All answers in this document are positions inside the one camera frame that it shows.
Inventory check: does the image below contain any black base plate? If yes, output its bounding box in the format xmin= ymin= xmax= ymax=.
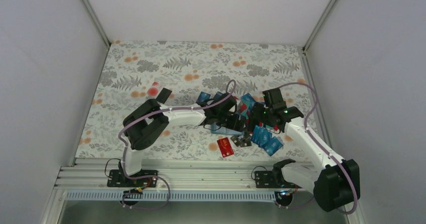
xmin=106 ymin=169 xmax=158 ymax=188
xmin=254 ymin=170 xmax=296 ymax=189

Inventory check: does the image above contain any aluminium rail frame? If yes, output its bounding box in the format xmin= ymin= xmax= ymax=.
xmin=54 ymin=158 xmax=275 ymax=191

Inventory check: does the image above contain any teal leather card holder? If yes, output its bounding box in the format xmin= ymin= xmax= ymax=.
xmin=210 ymin=124 xmax=243 ymax=136

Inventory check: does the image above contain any blue card front left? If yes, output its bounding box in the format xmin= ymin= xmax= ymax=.
xmin=196 ymin=91 xmax=211 ymax=103

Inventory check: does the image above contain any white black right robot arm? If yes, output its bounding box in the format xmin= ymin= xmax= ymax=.
xmin=249 ymin=88 xmax=360 ymax=214

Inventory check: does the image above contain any floral patterned table mat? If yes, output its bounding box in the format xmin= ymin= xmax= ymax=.
xmin=76 ymin=41 xmax=313 ymax=159

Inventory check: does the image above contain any black card with chip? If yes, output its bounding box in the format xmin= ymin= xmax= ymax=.
xmin=231 ymin=133 xmax=252 ymax=148

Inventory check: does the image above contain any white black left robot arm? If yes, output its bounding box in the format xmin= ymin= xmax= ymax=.
xmin=119 ymin=93 xmax=247 ymax=186

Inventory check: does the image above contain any black card near left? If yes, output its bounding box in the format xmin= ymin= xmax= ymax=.
xmin=156 ymin=88 xmax=172 ymax=104

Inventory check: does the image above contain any white card with red circle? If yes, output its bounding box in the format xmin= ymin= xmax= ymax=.
xmin=147 ymin=81 xmax=163 ymax=98

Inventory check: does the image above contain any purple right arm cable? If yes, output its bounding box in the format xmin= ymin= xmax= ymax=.
xmin=278 ymin=82 xmax=359 ymax=215

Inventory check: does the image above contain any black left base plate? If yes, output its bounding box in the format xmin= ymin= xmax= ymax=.
xmin=106 ymin=169 xmax=158 ymax=188

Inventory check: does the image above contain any blue card pile front right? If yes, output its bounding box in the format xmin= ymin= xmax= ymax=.
xmin=251 ymin=126 xmax=283 ymax=156

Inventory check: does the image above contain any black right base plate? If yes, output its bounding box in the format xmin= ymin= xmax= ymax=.
xmin=254 ymin=170 xmax=296 ymax=189

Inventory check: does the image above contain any red yellow logo card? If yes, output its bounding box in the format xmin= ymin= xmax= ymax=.
xmin=217 ymin=138 xmax=234 ymax=158

